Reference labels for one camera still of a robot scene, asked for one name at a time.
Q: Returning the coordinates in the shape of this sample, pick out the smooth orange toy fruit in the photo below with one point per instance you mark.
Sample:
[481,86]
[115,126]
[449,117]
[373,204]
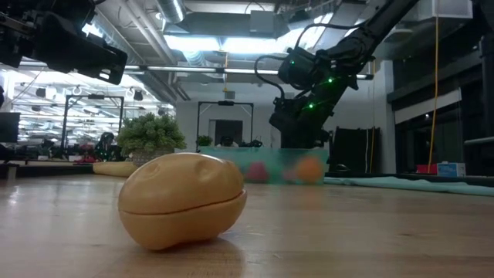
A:
[310,169]

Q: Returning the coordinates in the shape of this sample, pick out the long ceiling light fixture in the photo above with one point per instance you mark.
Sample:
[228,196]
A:
[193,69]

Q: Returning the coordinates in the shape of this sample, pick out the green potted plant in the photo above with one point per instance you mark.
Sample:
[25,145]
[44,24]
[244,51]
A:
[150,133]

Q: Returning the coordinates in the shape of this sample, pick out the pink toy peach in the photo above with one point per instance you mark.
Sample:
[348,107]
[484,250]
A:
[289,175]

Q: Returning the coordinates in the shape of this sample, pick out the red box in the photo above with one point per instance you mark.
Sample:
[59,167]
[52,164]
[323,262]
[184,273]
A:
[426,169]

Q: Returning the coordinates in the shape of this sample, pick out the black cabinet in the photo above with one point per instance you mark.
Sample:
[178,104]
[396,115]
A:
[353,150]

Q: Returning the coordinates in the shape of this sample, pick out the blue cardboard box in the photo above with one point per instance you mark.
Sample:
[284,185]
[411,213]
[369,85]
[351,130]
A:
[451,170]

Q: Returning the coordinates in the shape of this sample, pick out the tan toy potato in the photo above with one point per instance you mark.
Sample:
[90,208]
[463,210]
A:
[181,201]

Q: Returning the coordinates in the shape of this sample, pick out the red toy tomato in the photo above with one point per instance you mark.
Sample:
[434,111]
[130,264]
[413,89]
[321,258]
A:
[257,171]

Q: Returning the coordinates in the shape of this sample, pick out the black background monitor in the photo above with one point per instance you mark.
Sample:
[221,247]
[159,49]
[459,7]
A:
[9,127]

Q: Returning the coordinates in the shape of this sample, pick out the teal translucent tupperware container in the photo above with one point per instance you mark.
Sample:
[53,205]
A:
[278,156]

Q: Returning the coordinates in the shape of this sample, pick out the light blue cloth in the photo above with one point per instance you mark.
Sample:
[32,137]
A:
[405,184]

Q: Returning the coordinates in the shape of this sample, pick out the black background rig frame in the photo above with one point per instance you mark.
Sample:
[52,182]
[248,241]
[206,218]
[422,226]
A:
[225,103]
[92,97]

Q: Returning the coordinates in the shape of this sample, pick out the yellow pole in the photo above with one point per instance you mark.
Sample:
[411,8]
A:
[434,116]

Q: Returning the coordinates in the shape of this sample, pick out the person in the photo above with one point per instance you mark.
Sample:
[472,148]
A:
[105,148]
[227,141]

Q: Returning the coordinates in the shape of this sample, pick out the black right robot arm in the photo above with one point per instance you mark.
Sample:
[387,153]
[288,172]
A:
[347,42]

